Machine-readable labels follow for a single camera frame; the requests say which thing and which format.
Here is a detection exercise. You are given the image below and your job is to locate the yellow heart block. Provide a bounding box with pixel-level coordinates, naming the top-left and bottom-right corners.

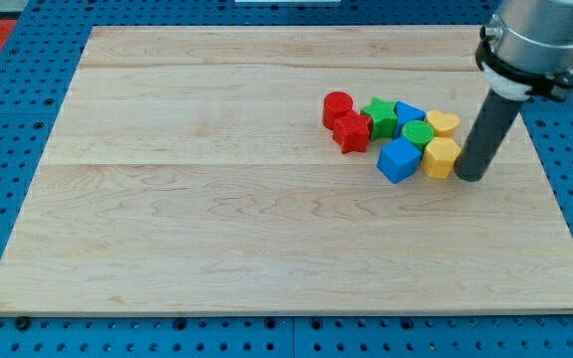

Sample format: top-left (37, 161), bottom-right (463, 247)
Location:
top-left (426, 109), bottom-right (461, 138)

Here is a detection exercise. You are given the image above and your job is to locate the light wooden board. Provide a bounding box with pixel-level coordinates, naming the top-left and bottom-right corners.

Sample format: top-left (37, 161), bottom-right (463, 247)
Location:
top-left (0, 26), bottom-right (573, 317)

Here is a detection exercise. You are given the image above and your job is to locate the green star block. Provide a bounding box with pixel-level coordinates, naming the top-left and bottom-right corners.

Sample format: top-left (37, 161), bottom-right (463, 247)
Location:
top-left (360, 96), bottom-right (397, 140)

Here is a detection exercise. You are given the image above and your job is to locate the blue crescent block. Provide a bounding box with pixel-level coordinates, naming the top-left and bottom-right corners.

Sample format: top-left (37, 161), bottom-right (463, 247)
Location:
top-left (393, 101), bottom-right (426, 138)

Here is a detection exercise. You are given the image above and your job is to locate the red star block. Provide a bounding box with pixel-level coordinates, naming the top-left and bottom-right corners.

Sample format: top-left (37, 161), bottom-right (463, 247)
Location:
top-left (332, 110), bottom-right (371, 154)

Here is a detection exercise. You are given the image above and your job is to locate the yellow hexagon block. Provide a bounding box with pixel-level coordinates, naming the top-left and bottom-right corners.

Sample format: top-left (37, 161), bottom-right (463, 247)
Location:
top-left (420, 137), bottom-right (462, 179)

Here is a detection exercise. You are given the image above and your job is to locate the green cylinder block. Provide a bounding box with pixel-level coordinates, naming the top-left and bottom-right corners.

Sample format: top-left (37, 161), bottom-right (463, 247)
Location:
top-left (401, 120), bottom-right (435, 152)

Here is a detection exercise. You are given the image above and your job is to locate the blue cube block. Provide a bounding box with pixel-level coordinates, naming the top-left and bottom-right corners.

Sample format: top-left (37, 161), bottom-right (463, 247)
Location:
top-left (377, 137), bottom-right (422, 184)

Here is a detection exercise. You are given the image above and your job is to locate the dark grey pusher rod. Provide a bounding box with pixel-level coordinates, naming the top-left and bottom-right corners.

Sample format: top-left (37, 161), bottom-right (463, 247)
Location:
top-left (454, 89), bottom-right (523, 182)

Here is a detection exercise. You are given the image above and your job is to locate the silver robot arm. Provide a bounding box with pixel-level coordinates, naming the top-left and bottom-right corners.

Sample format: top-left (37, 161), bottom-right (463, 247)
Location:
top-left (476, 0), bottom-right (573, 101)

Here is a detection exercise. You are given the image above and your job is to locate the red cylinder block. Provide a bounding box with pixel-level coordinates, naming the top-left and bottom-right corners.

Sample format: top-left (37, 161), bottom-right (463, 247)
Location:
top-left (322, 91), bottom-right (353, 130)

